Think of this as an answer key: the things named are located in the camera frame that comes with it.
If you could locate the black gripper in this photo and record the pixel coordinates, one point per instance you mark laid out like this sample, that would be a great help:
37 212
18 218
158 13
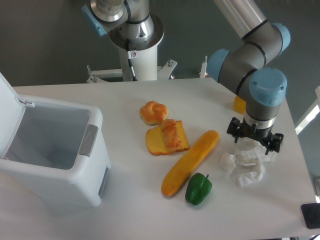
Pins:
272 142

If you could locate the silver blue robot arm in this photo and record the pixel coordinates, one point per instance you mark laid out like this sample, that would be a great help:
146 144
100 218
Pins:
244 71

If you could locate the long yellow baguette bread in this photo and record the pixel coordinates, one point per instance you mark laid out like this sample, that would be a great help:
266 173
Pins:
181 171

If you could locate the braided round bread roll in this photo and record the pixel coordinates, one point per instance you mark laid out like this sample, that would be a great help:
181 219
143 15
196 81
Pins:
153 113

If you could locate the crumpled white paper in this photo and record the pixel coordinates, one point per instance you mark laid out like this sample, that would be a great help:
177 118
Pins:
250 159

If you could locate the yellow block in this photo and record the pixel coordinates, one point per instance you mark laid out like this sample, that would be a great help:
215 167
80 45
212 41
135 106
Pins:
239 105

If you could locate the small crumpled white paper ball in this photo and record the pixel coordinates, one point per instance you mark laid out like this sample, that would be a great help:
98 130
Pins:
227 162

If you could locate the green bell pepper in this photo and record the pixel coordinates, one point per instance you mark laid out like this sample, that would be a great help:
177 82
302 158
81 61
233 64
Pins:
198 188

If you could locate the small orange croissant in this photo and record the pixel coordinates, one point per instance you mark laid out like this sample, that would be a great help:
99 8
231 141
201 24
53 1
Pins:
170 134

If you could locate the black device at table corner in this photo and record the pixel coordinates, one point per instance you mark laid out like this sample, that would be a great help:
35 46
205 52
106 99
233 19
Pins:
311 215

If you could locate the white trash bin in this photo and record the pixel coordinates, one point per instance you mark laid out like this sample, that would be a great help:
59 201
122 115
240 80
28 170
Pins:
56 149

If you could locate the white trash bin lid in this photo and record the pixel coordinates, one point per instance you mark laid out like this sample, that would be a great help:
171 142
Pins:
10 105

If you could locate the white frame bar right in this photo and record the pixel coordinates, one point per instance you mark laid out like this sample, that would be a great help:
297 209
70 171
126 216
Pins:
309 115

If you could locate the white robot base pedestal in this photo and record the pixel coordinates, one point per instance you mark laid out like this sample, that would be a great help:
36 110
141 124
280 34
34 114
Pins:
138 42

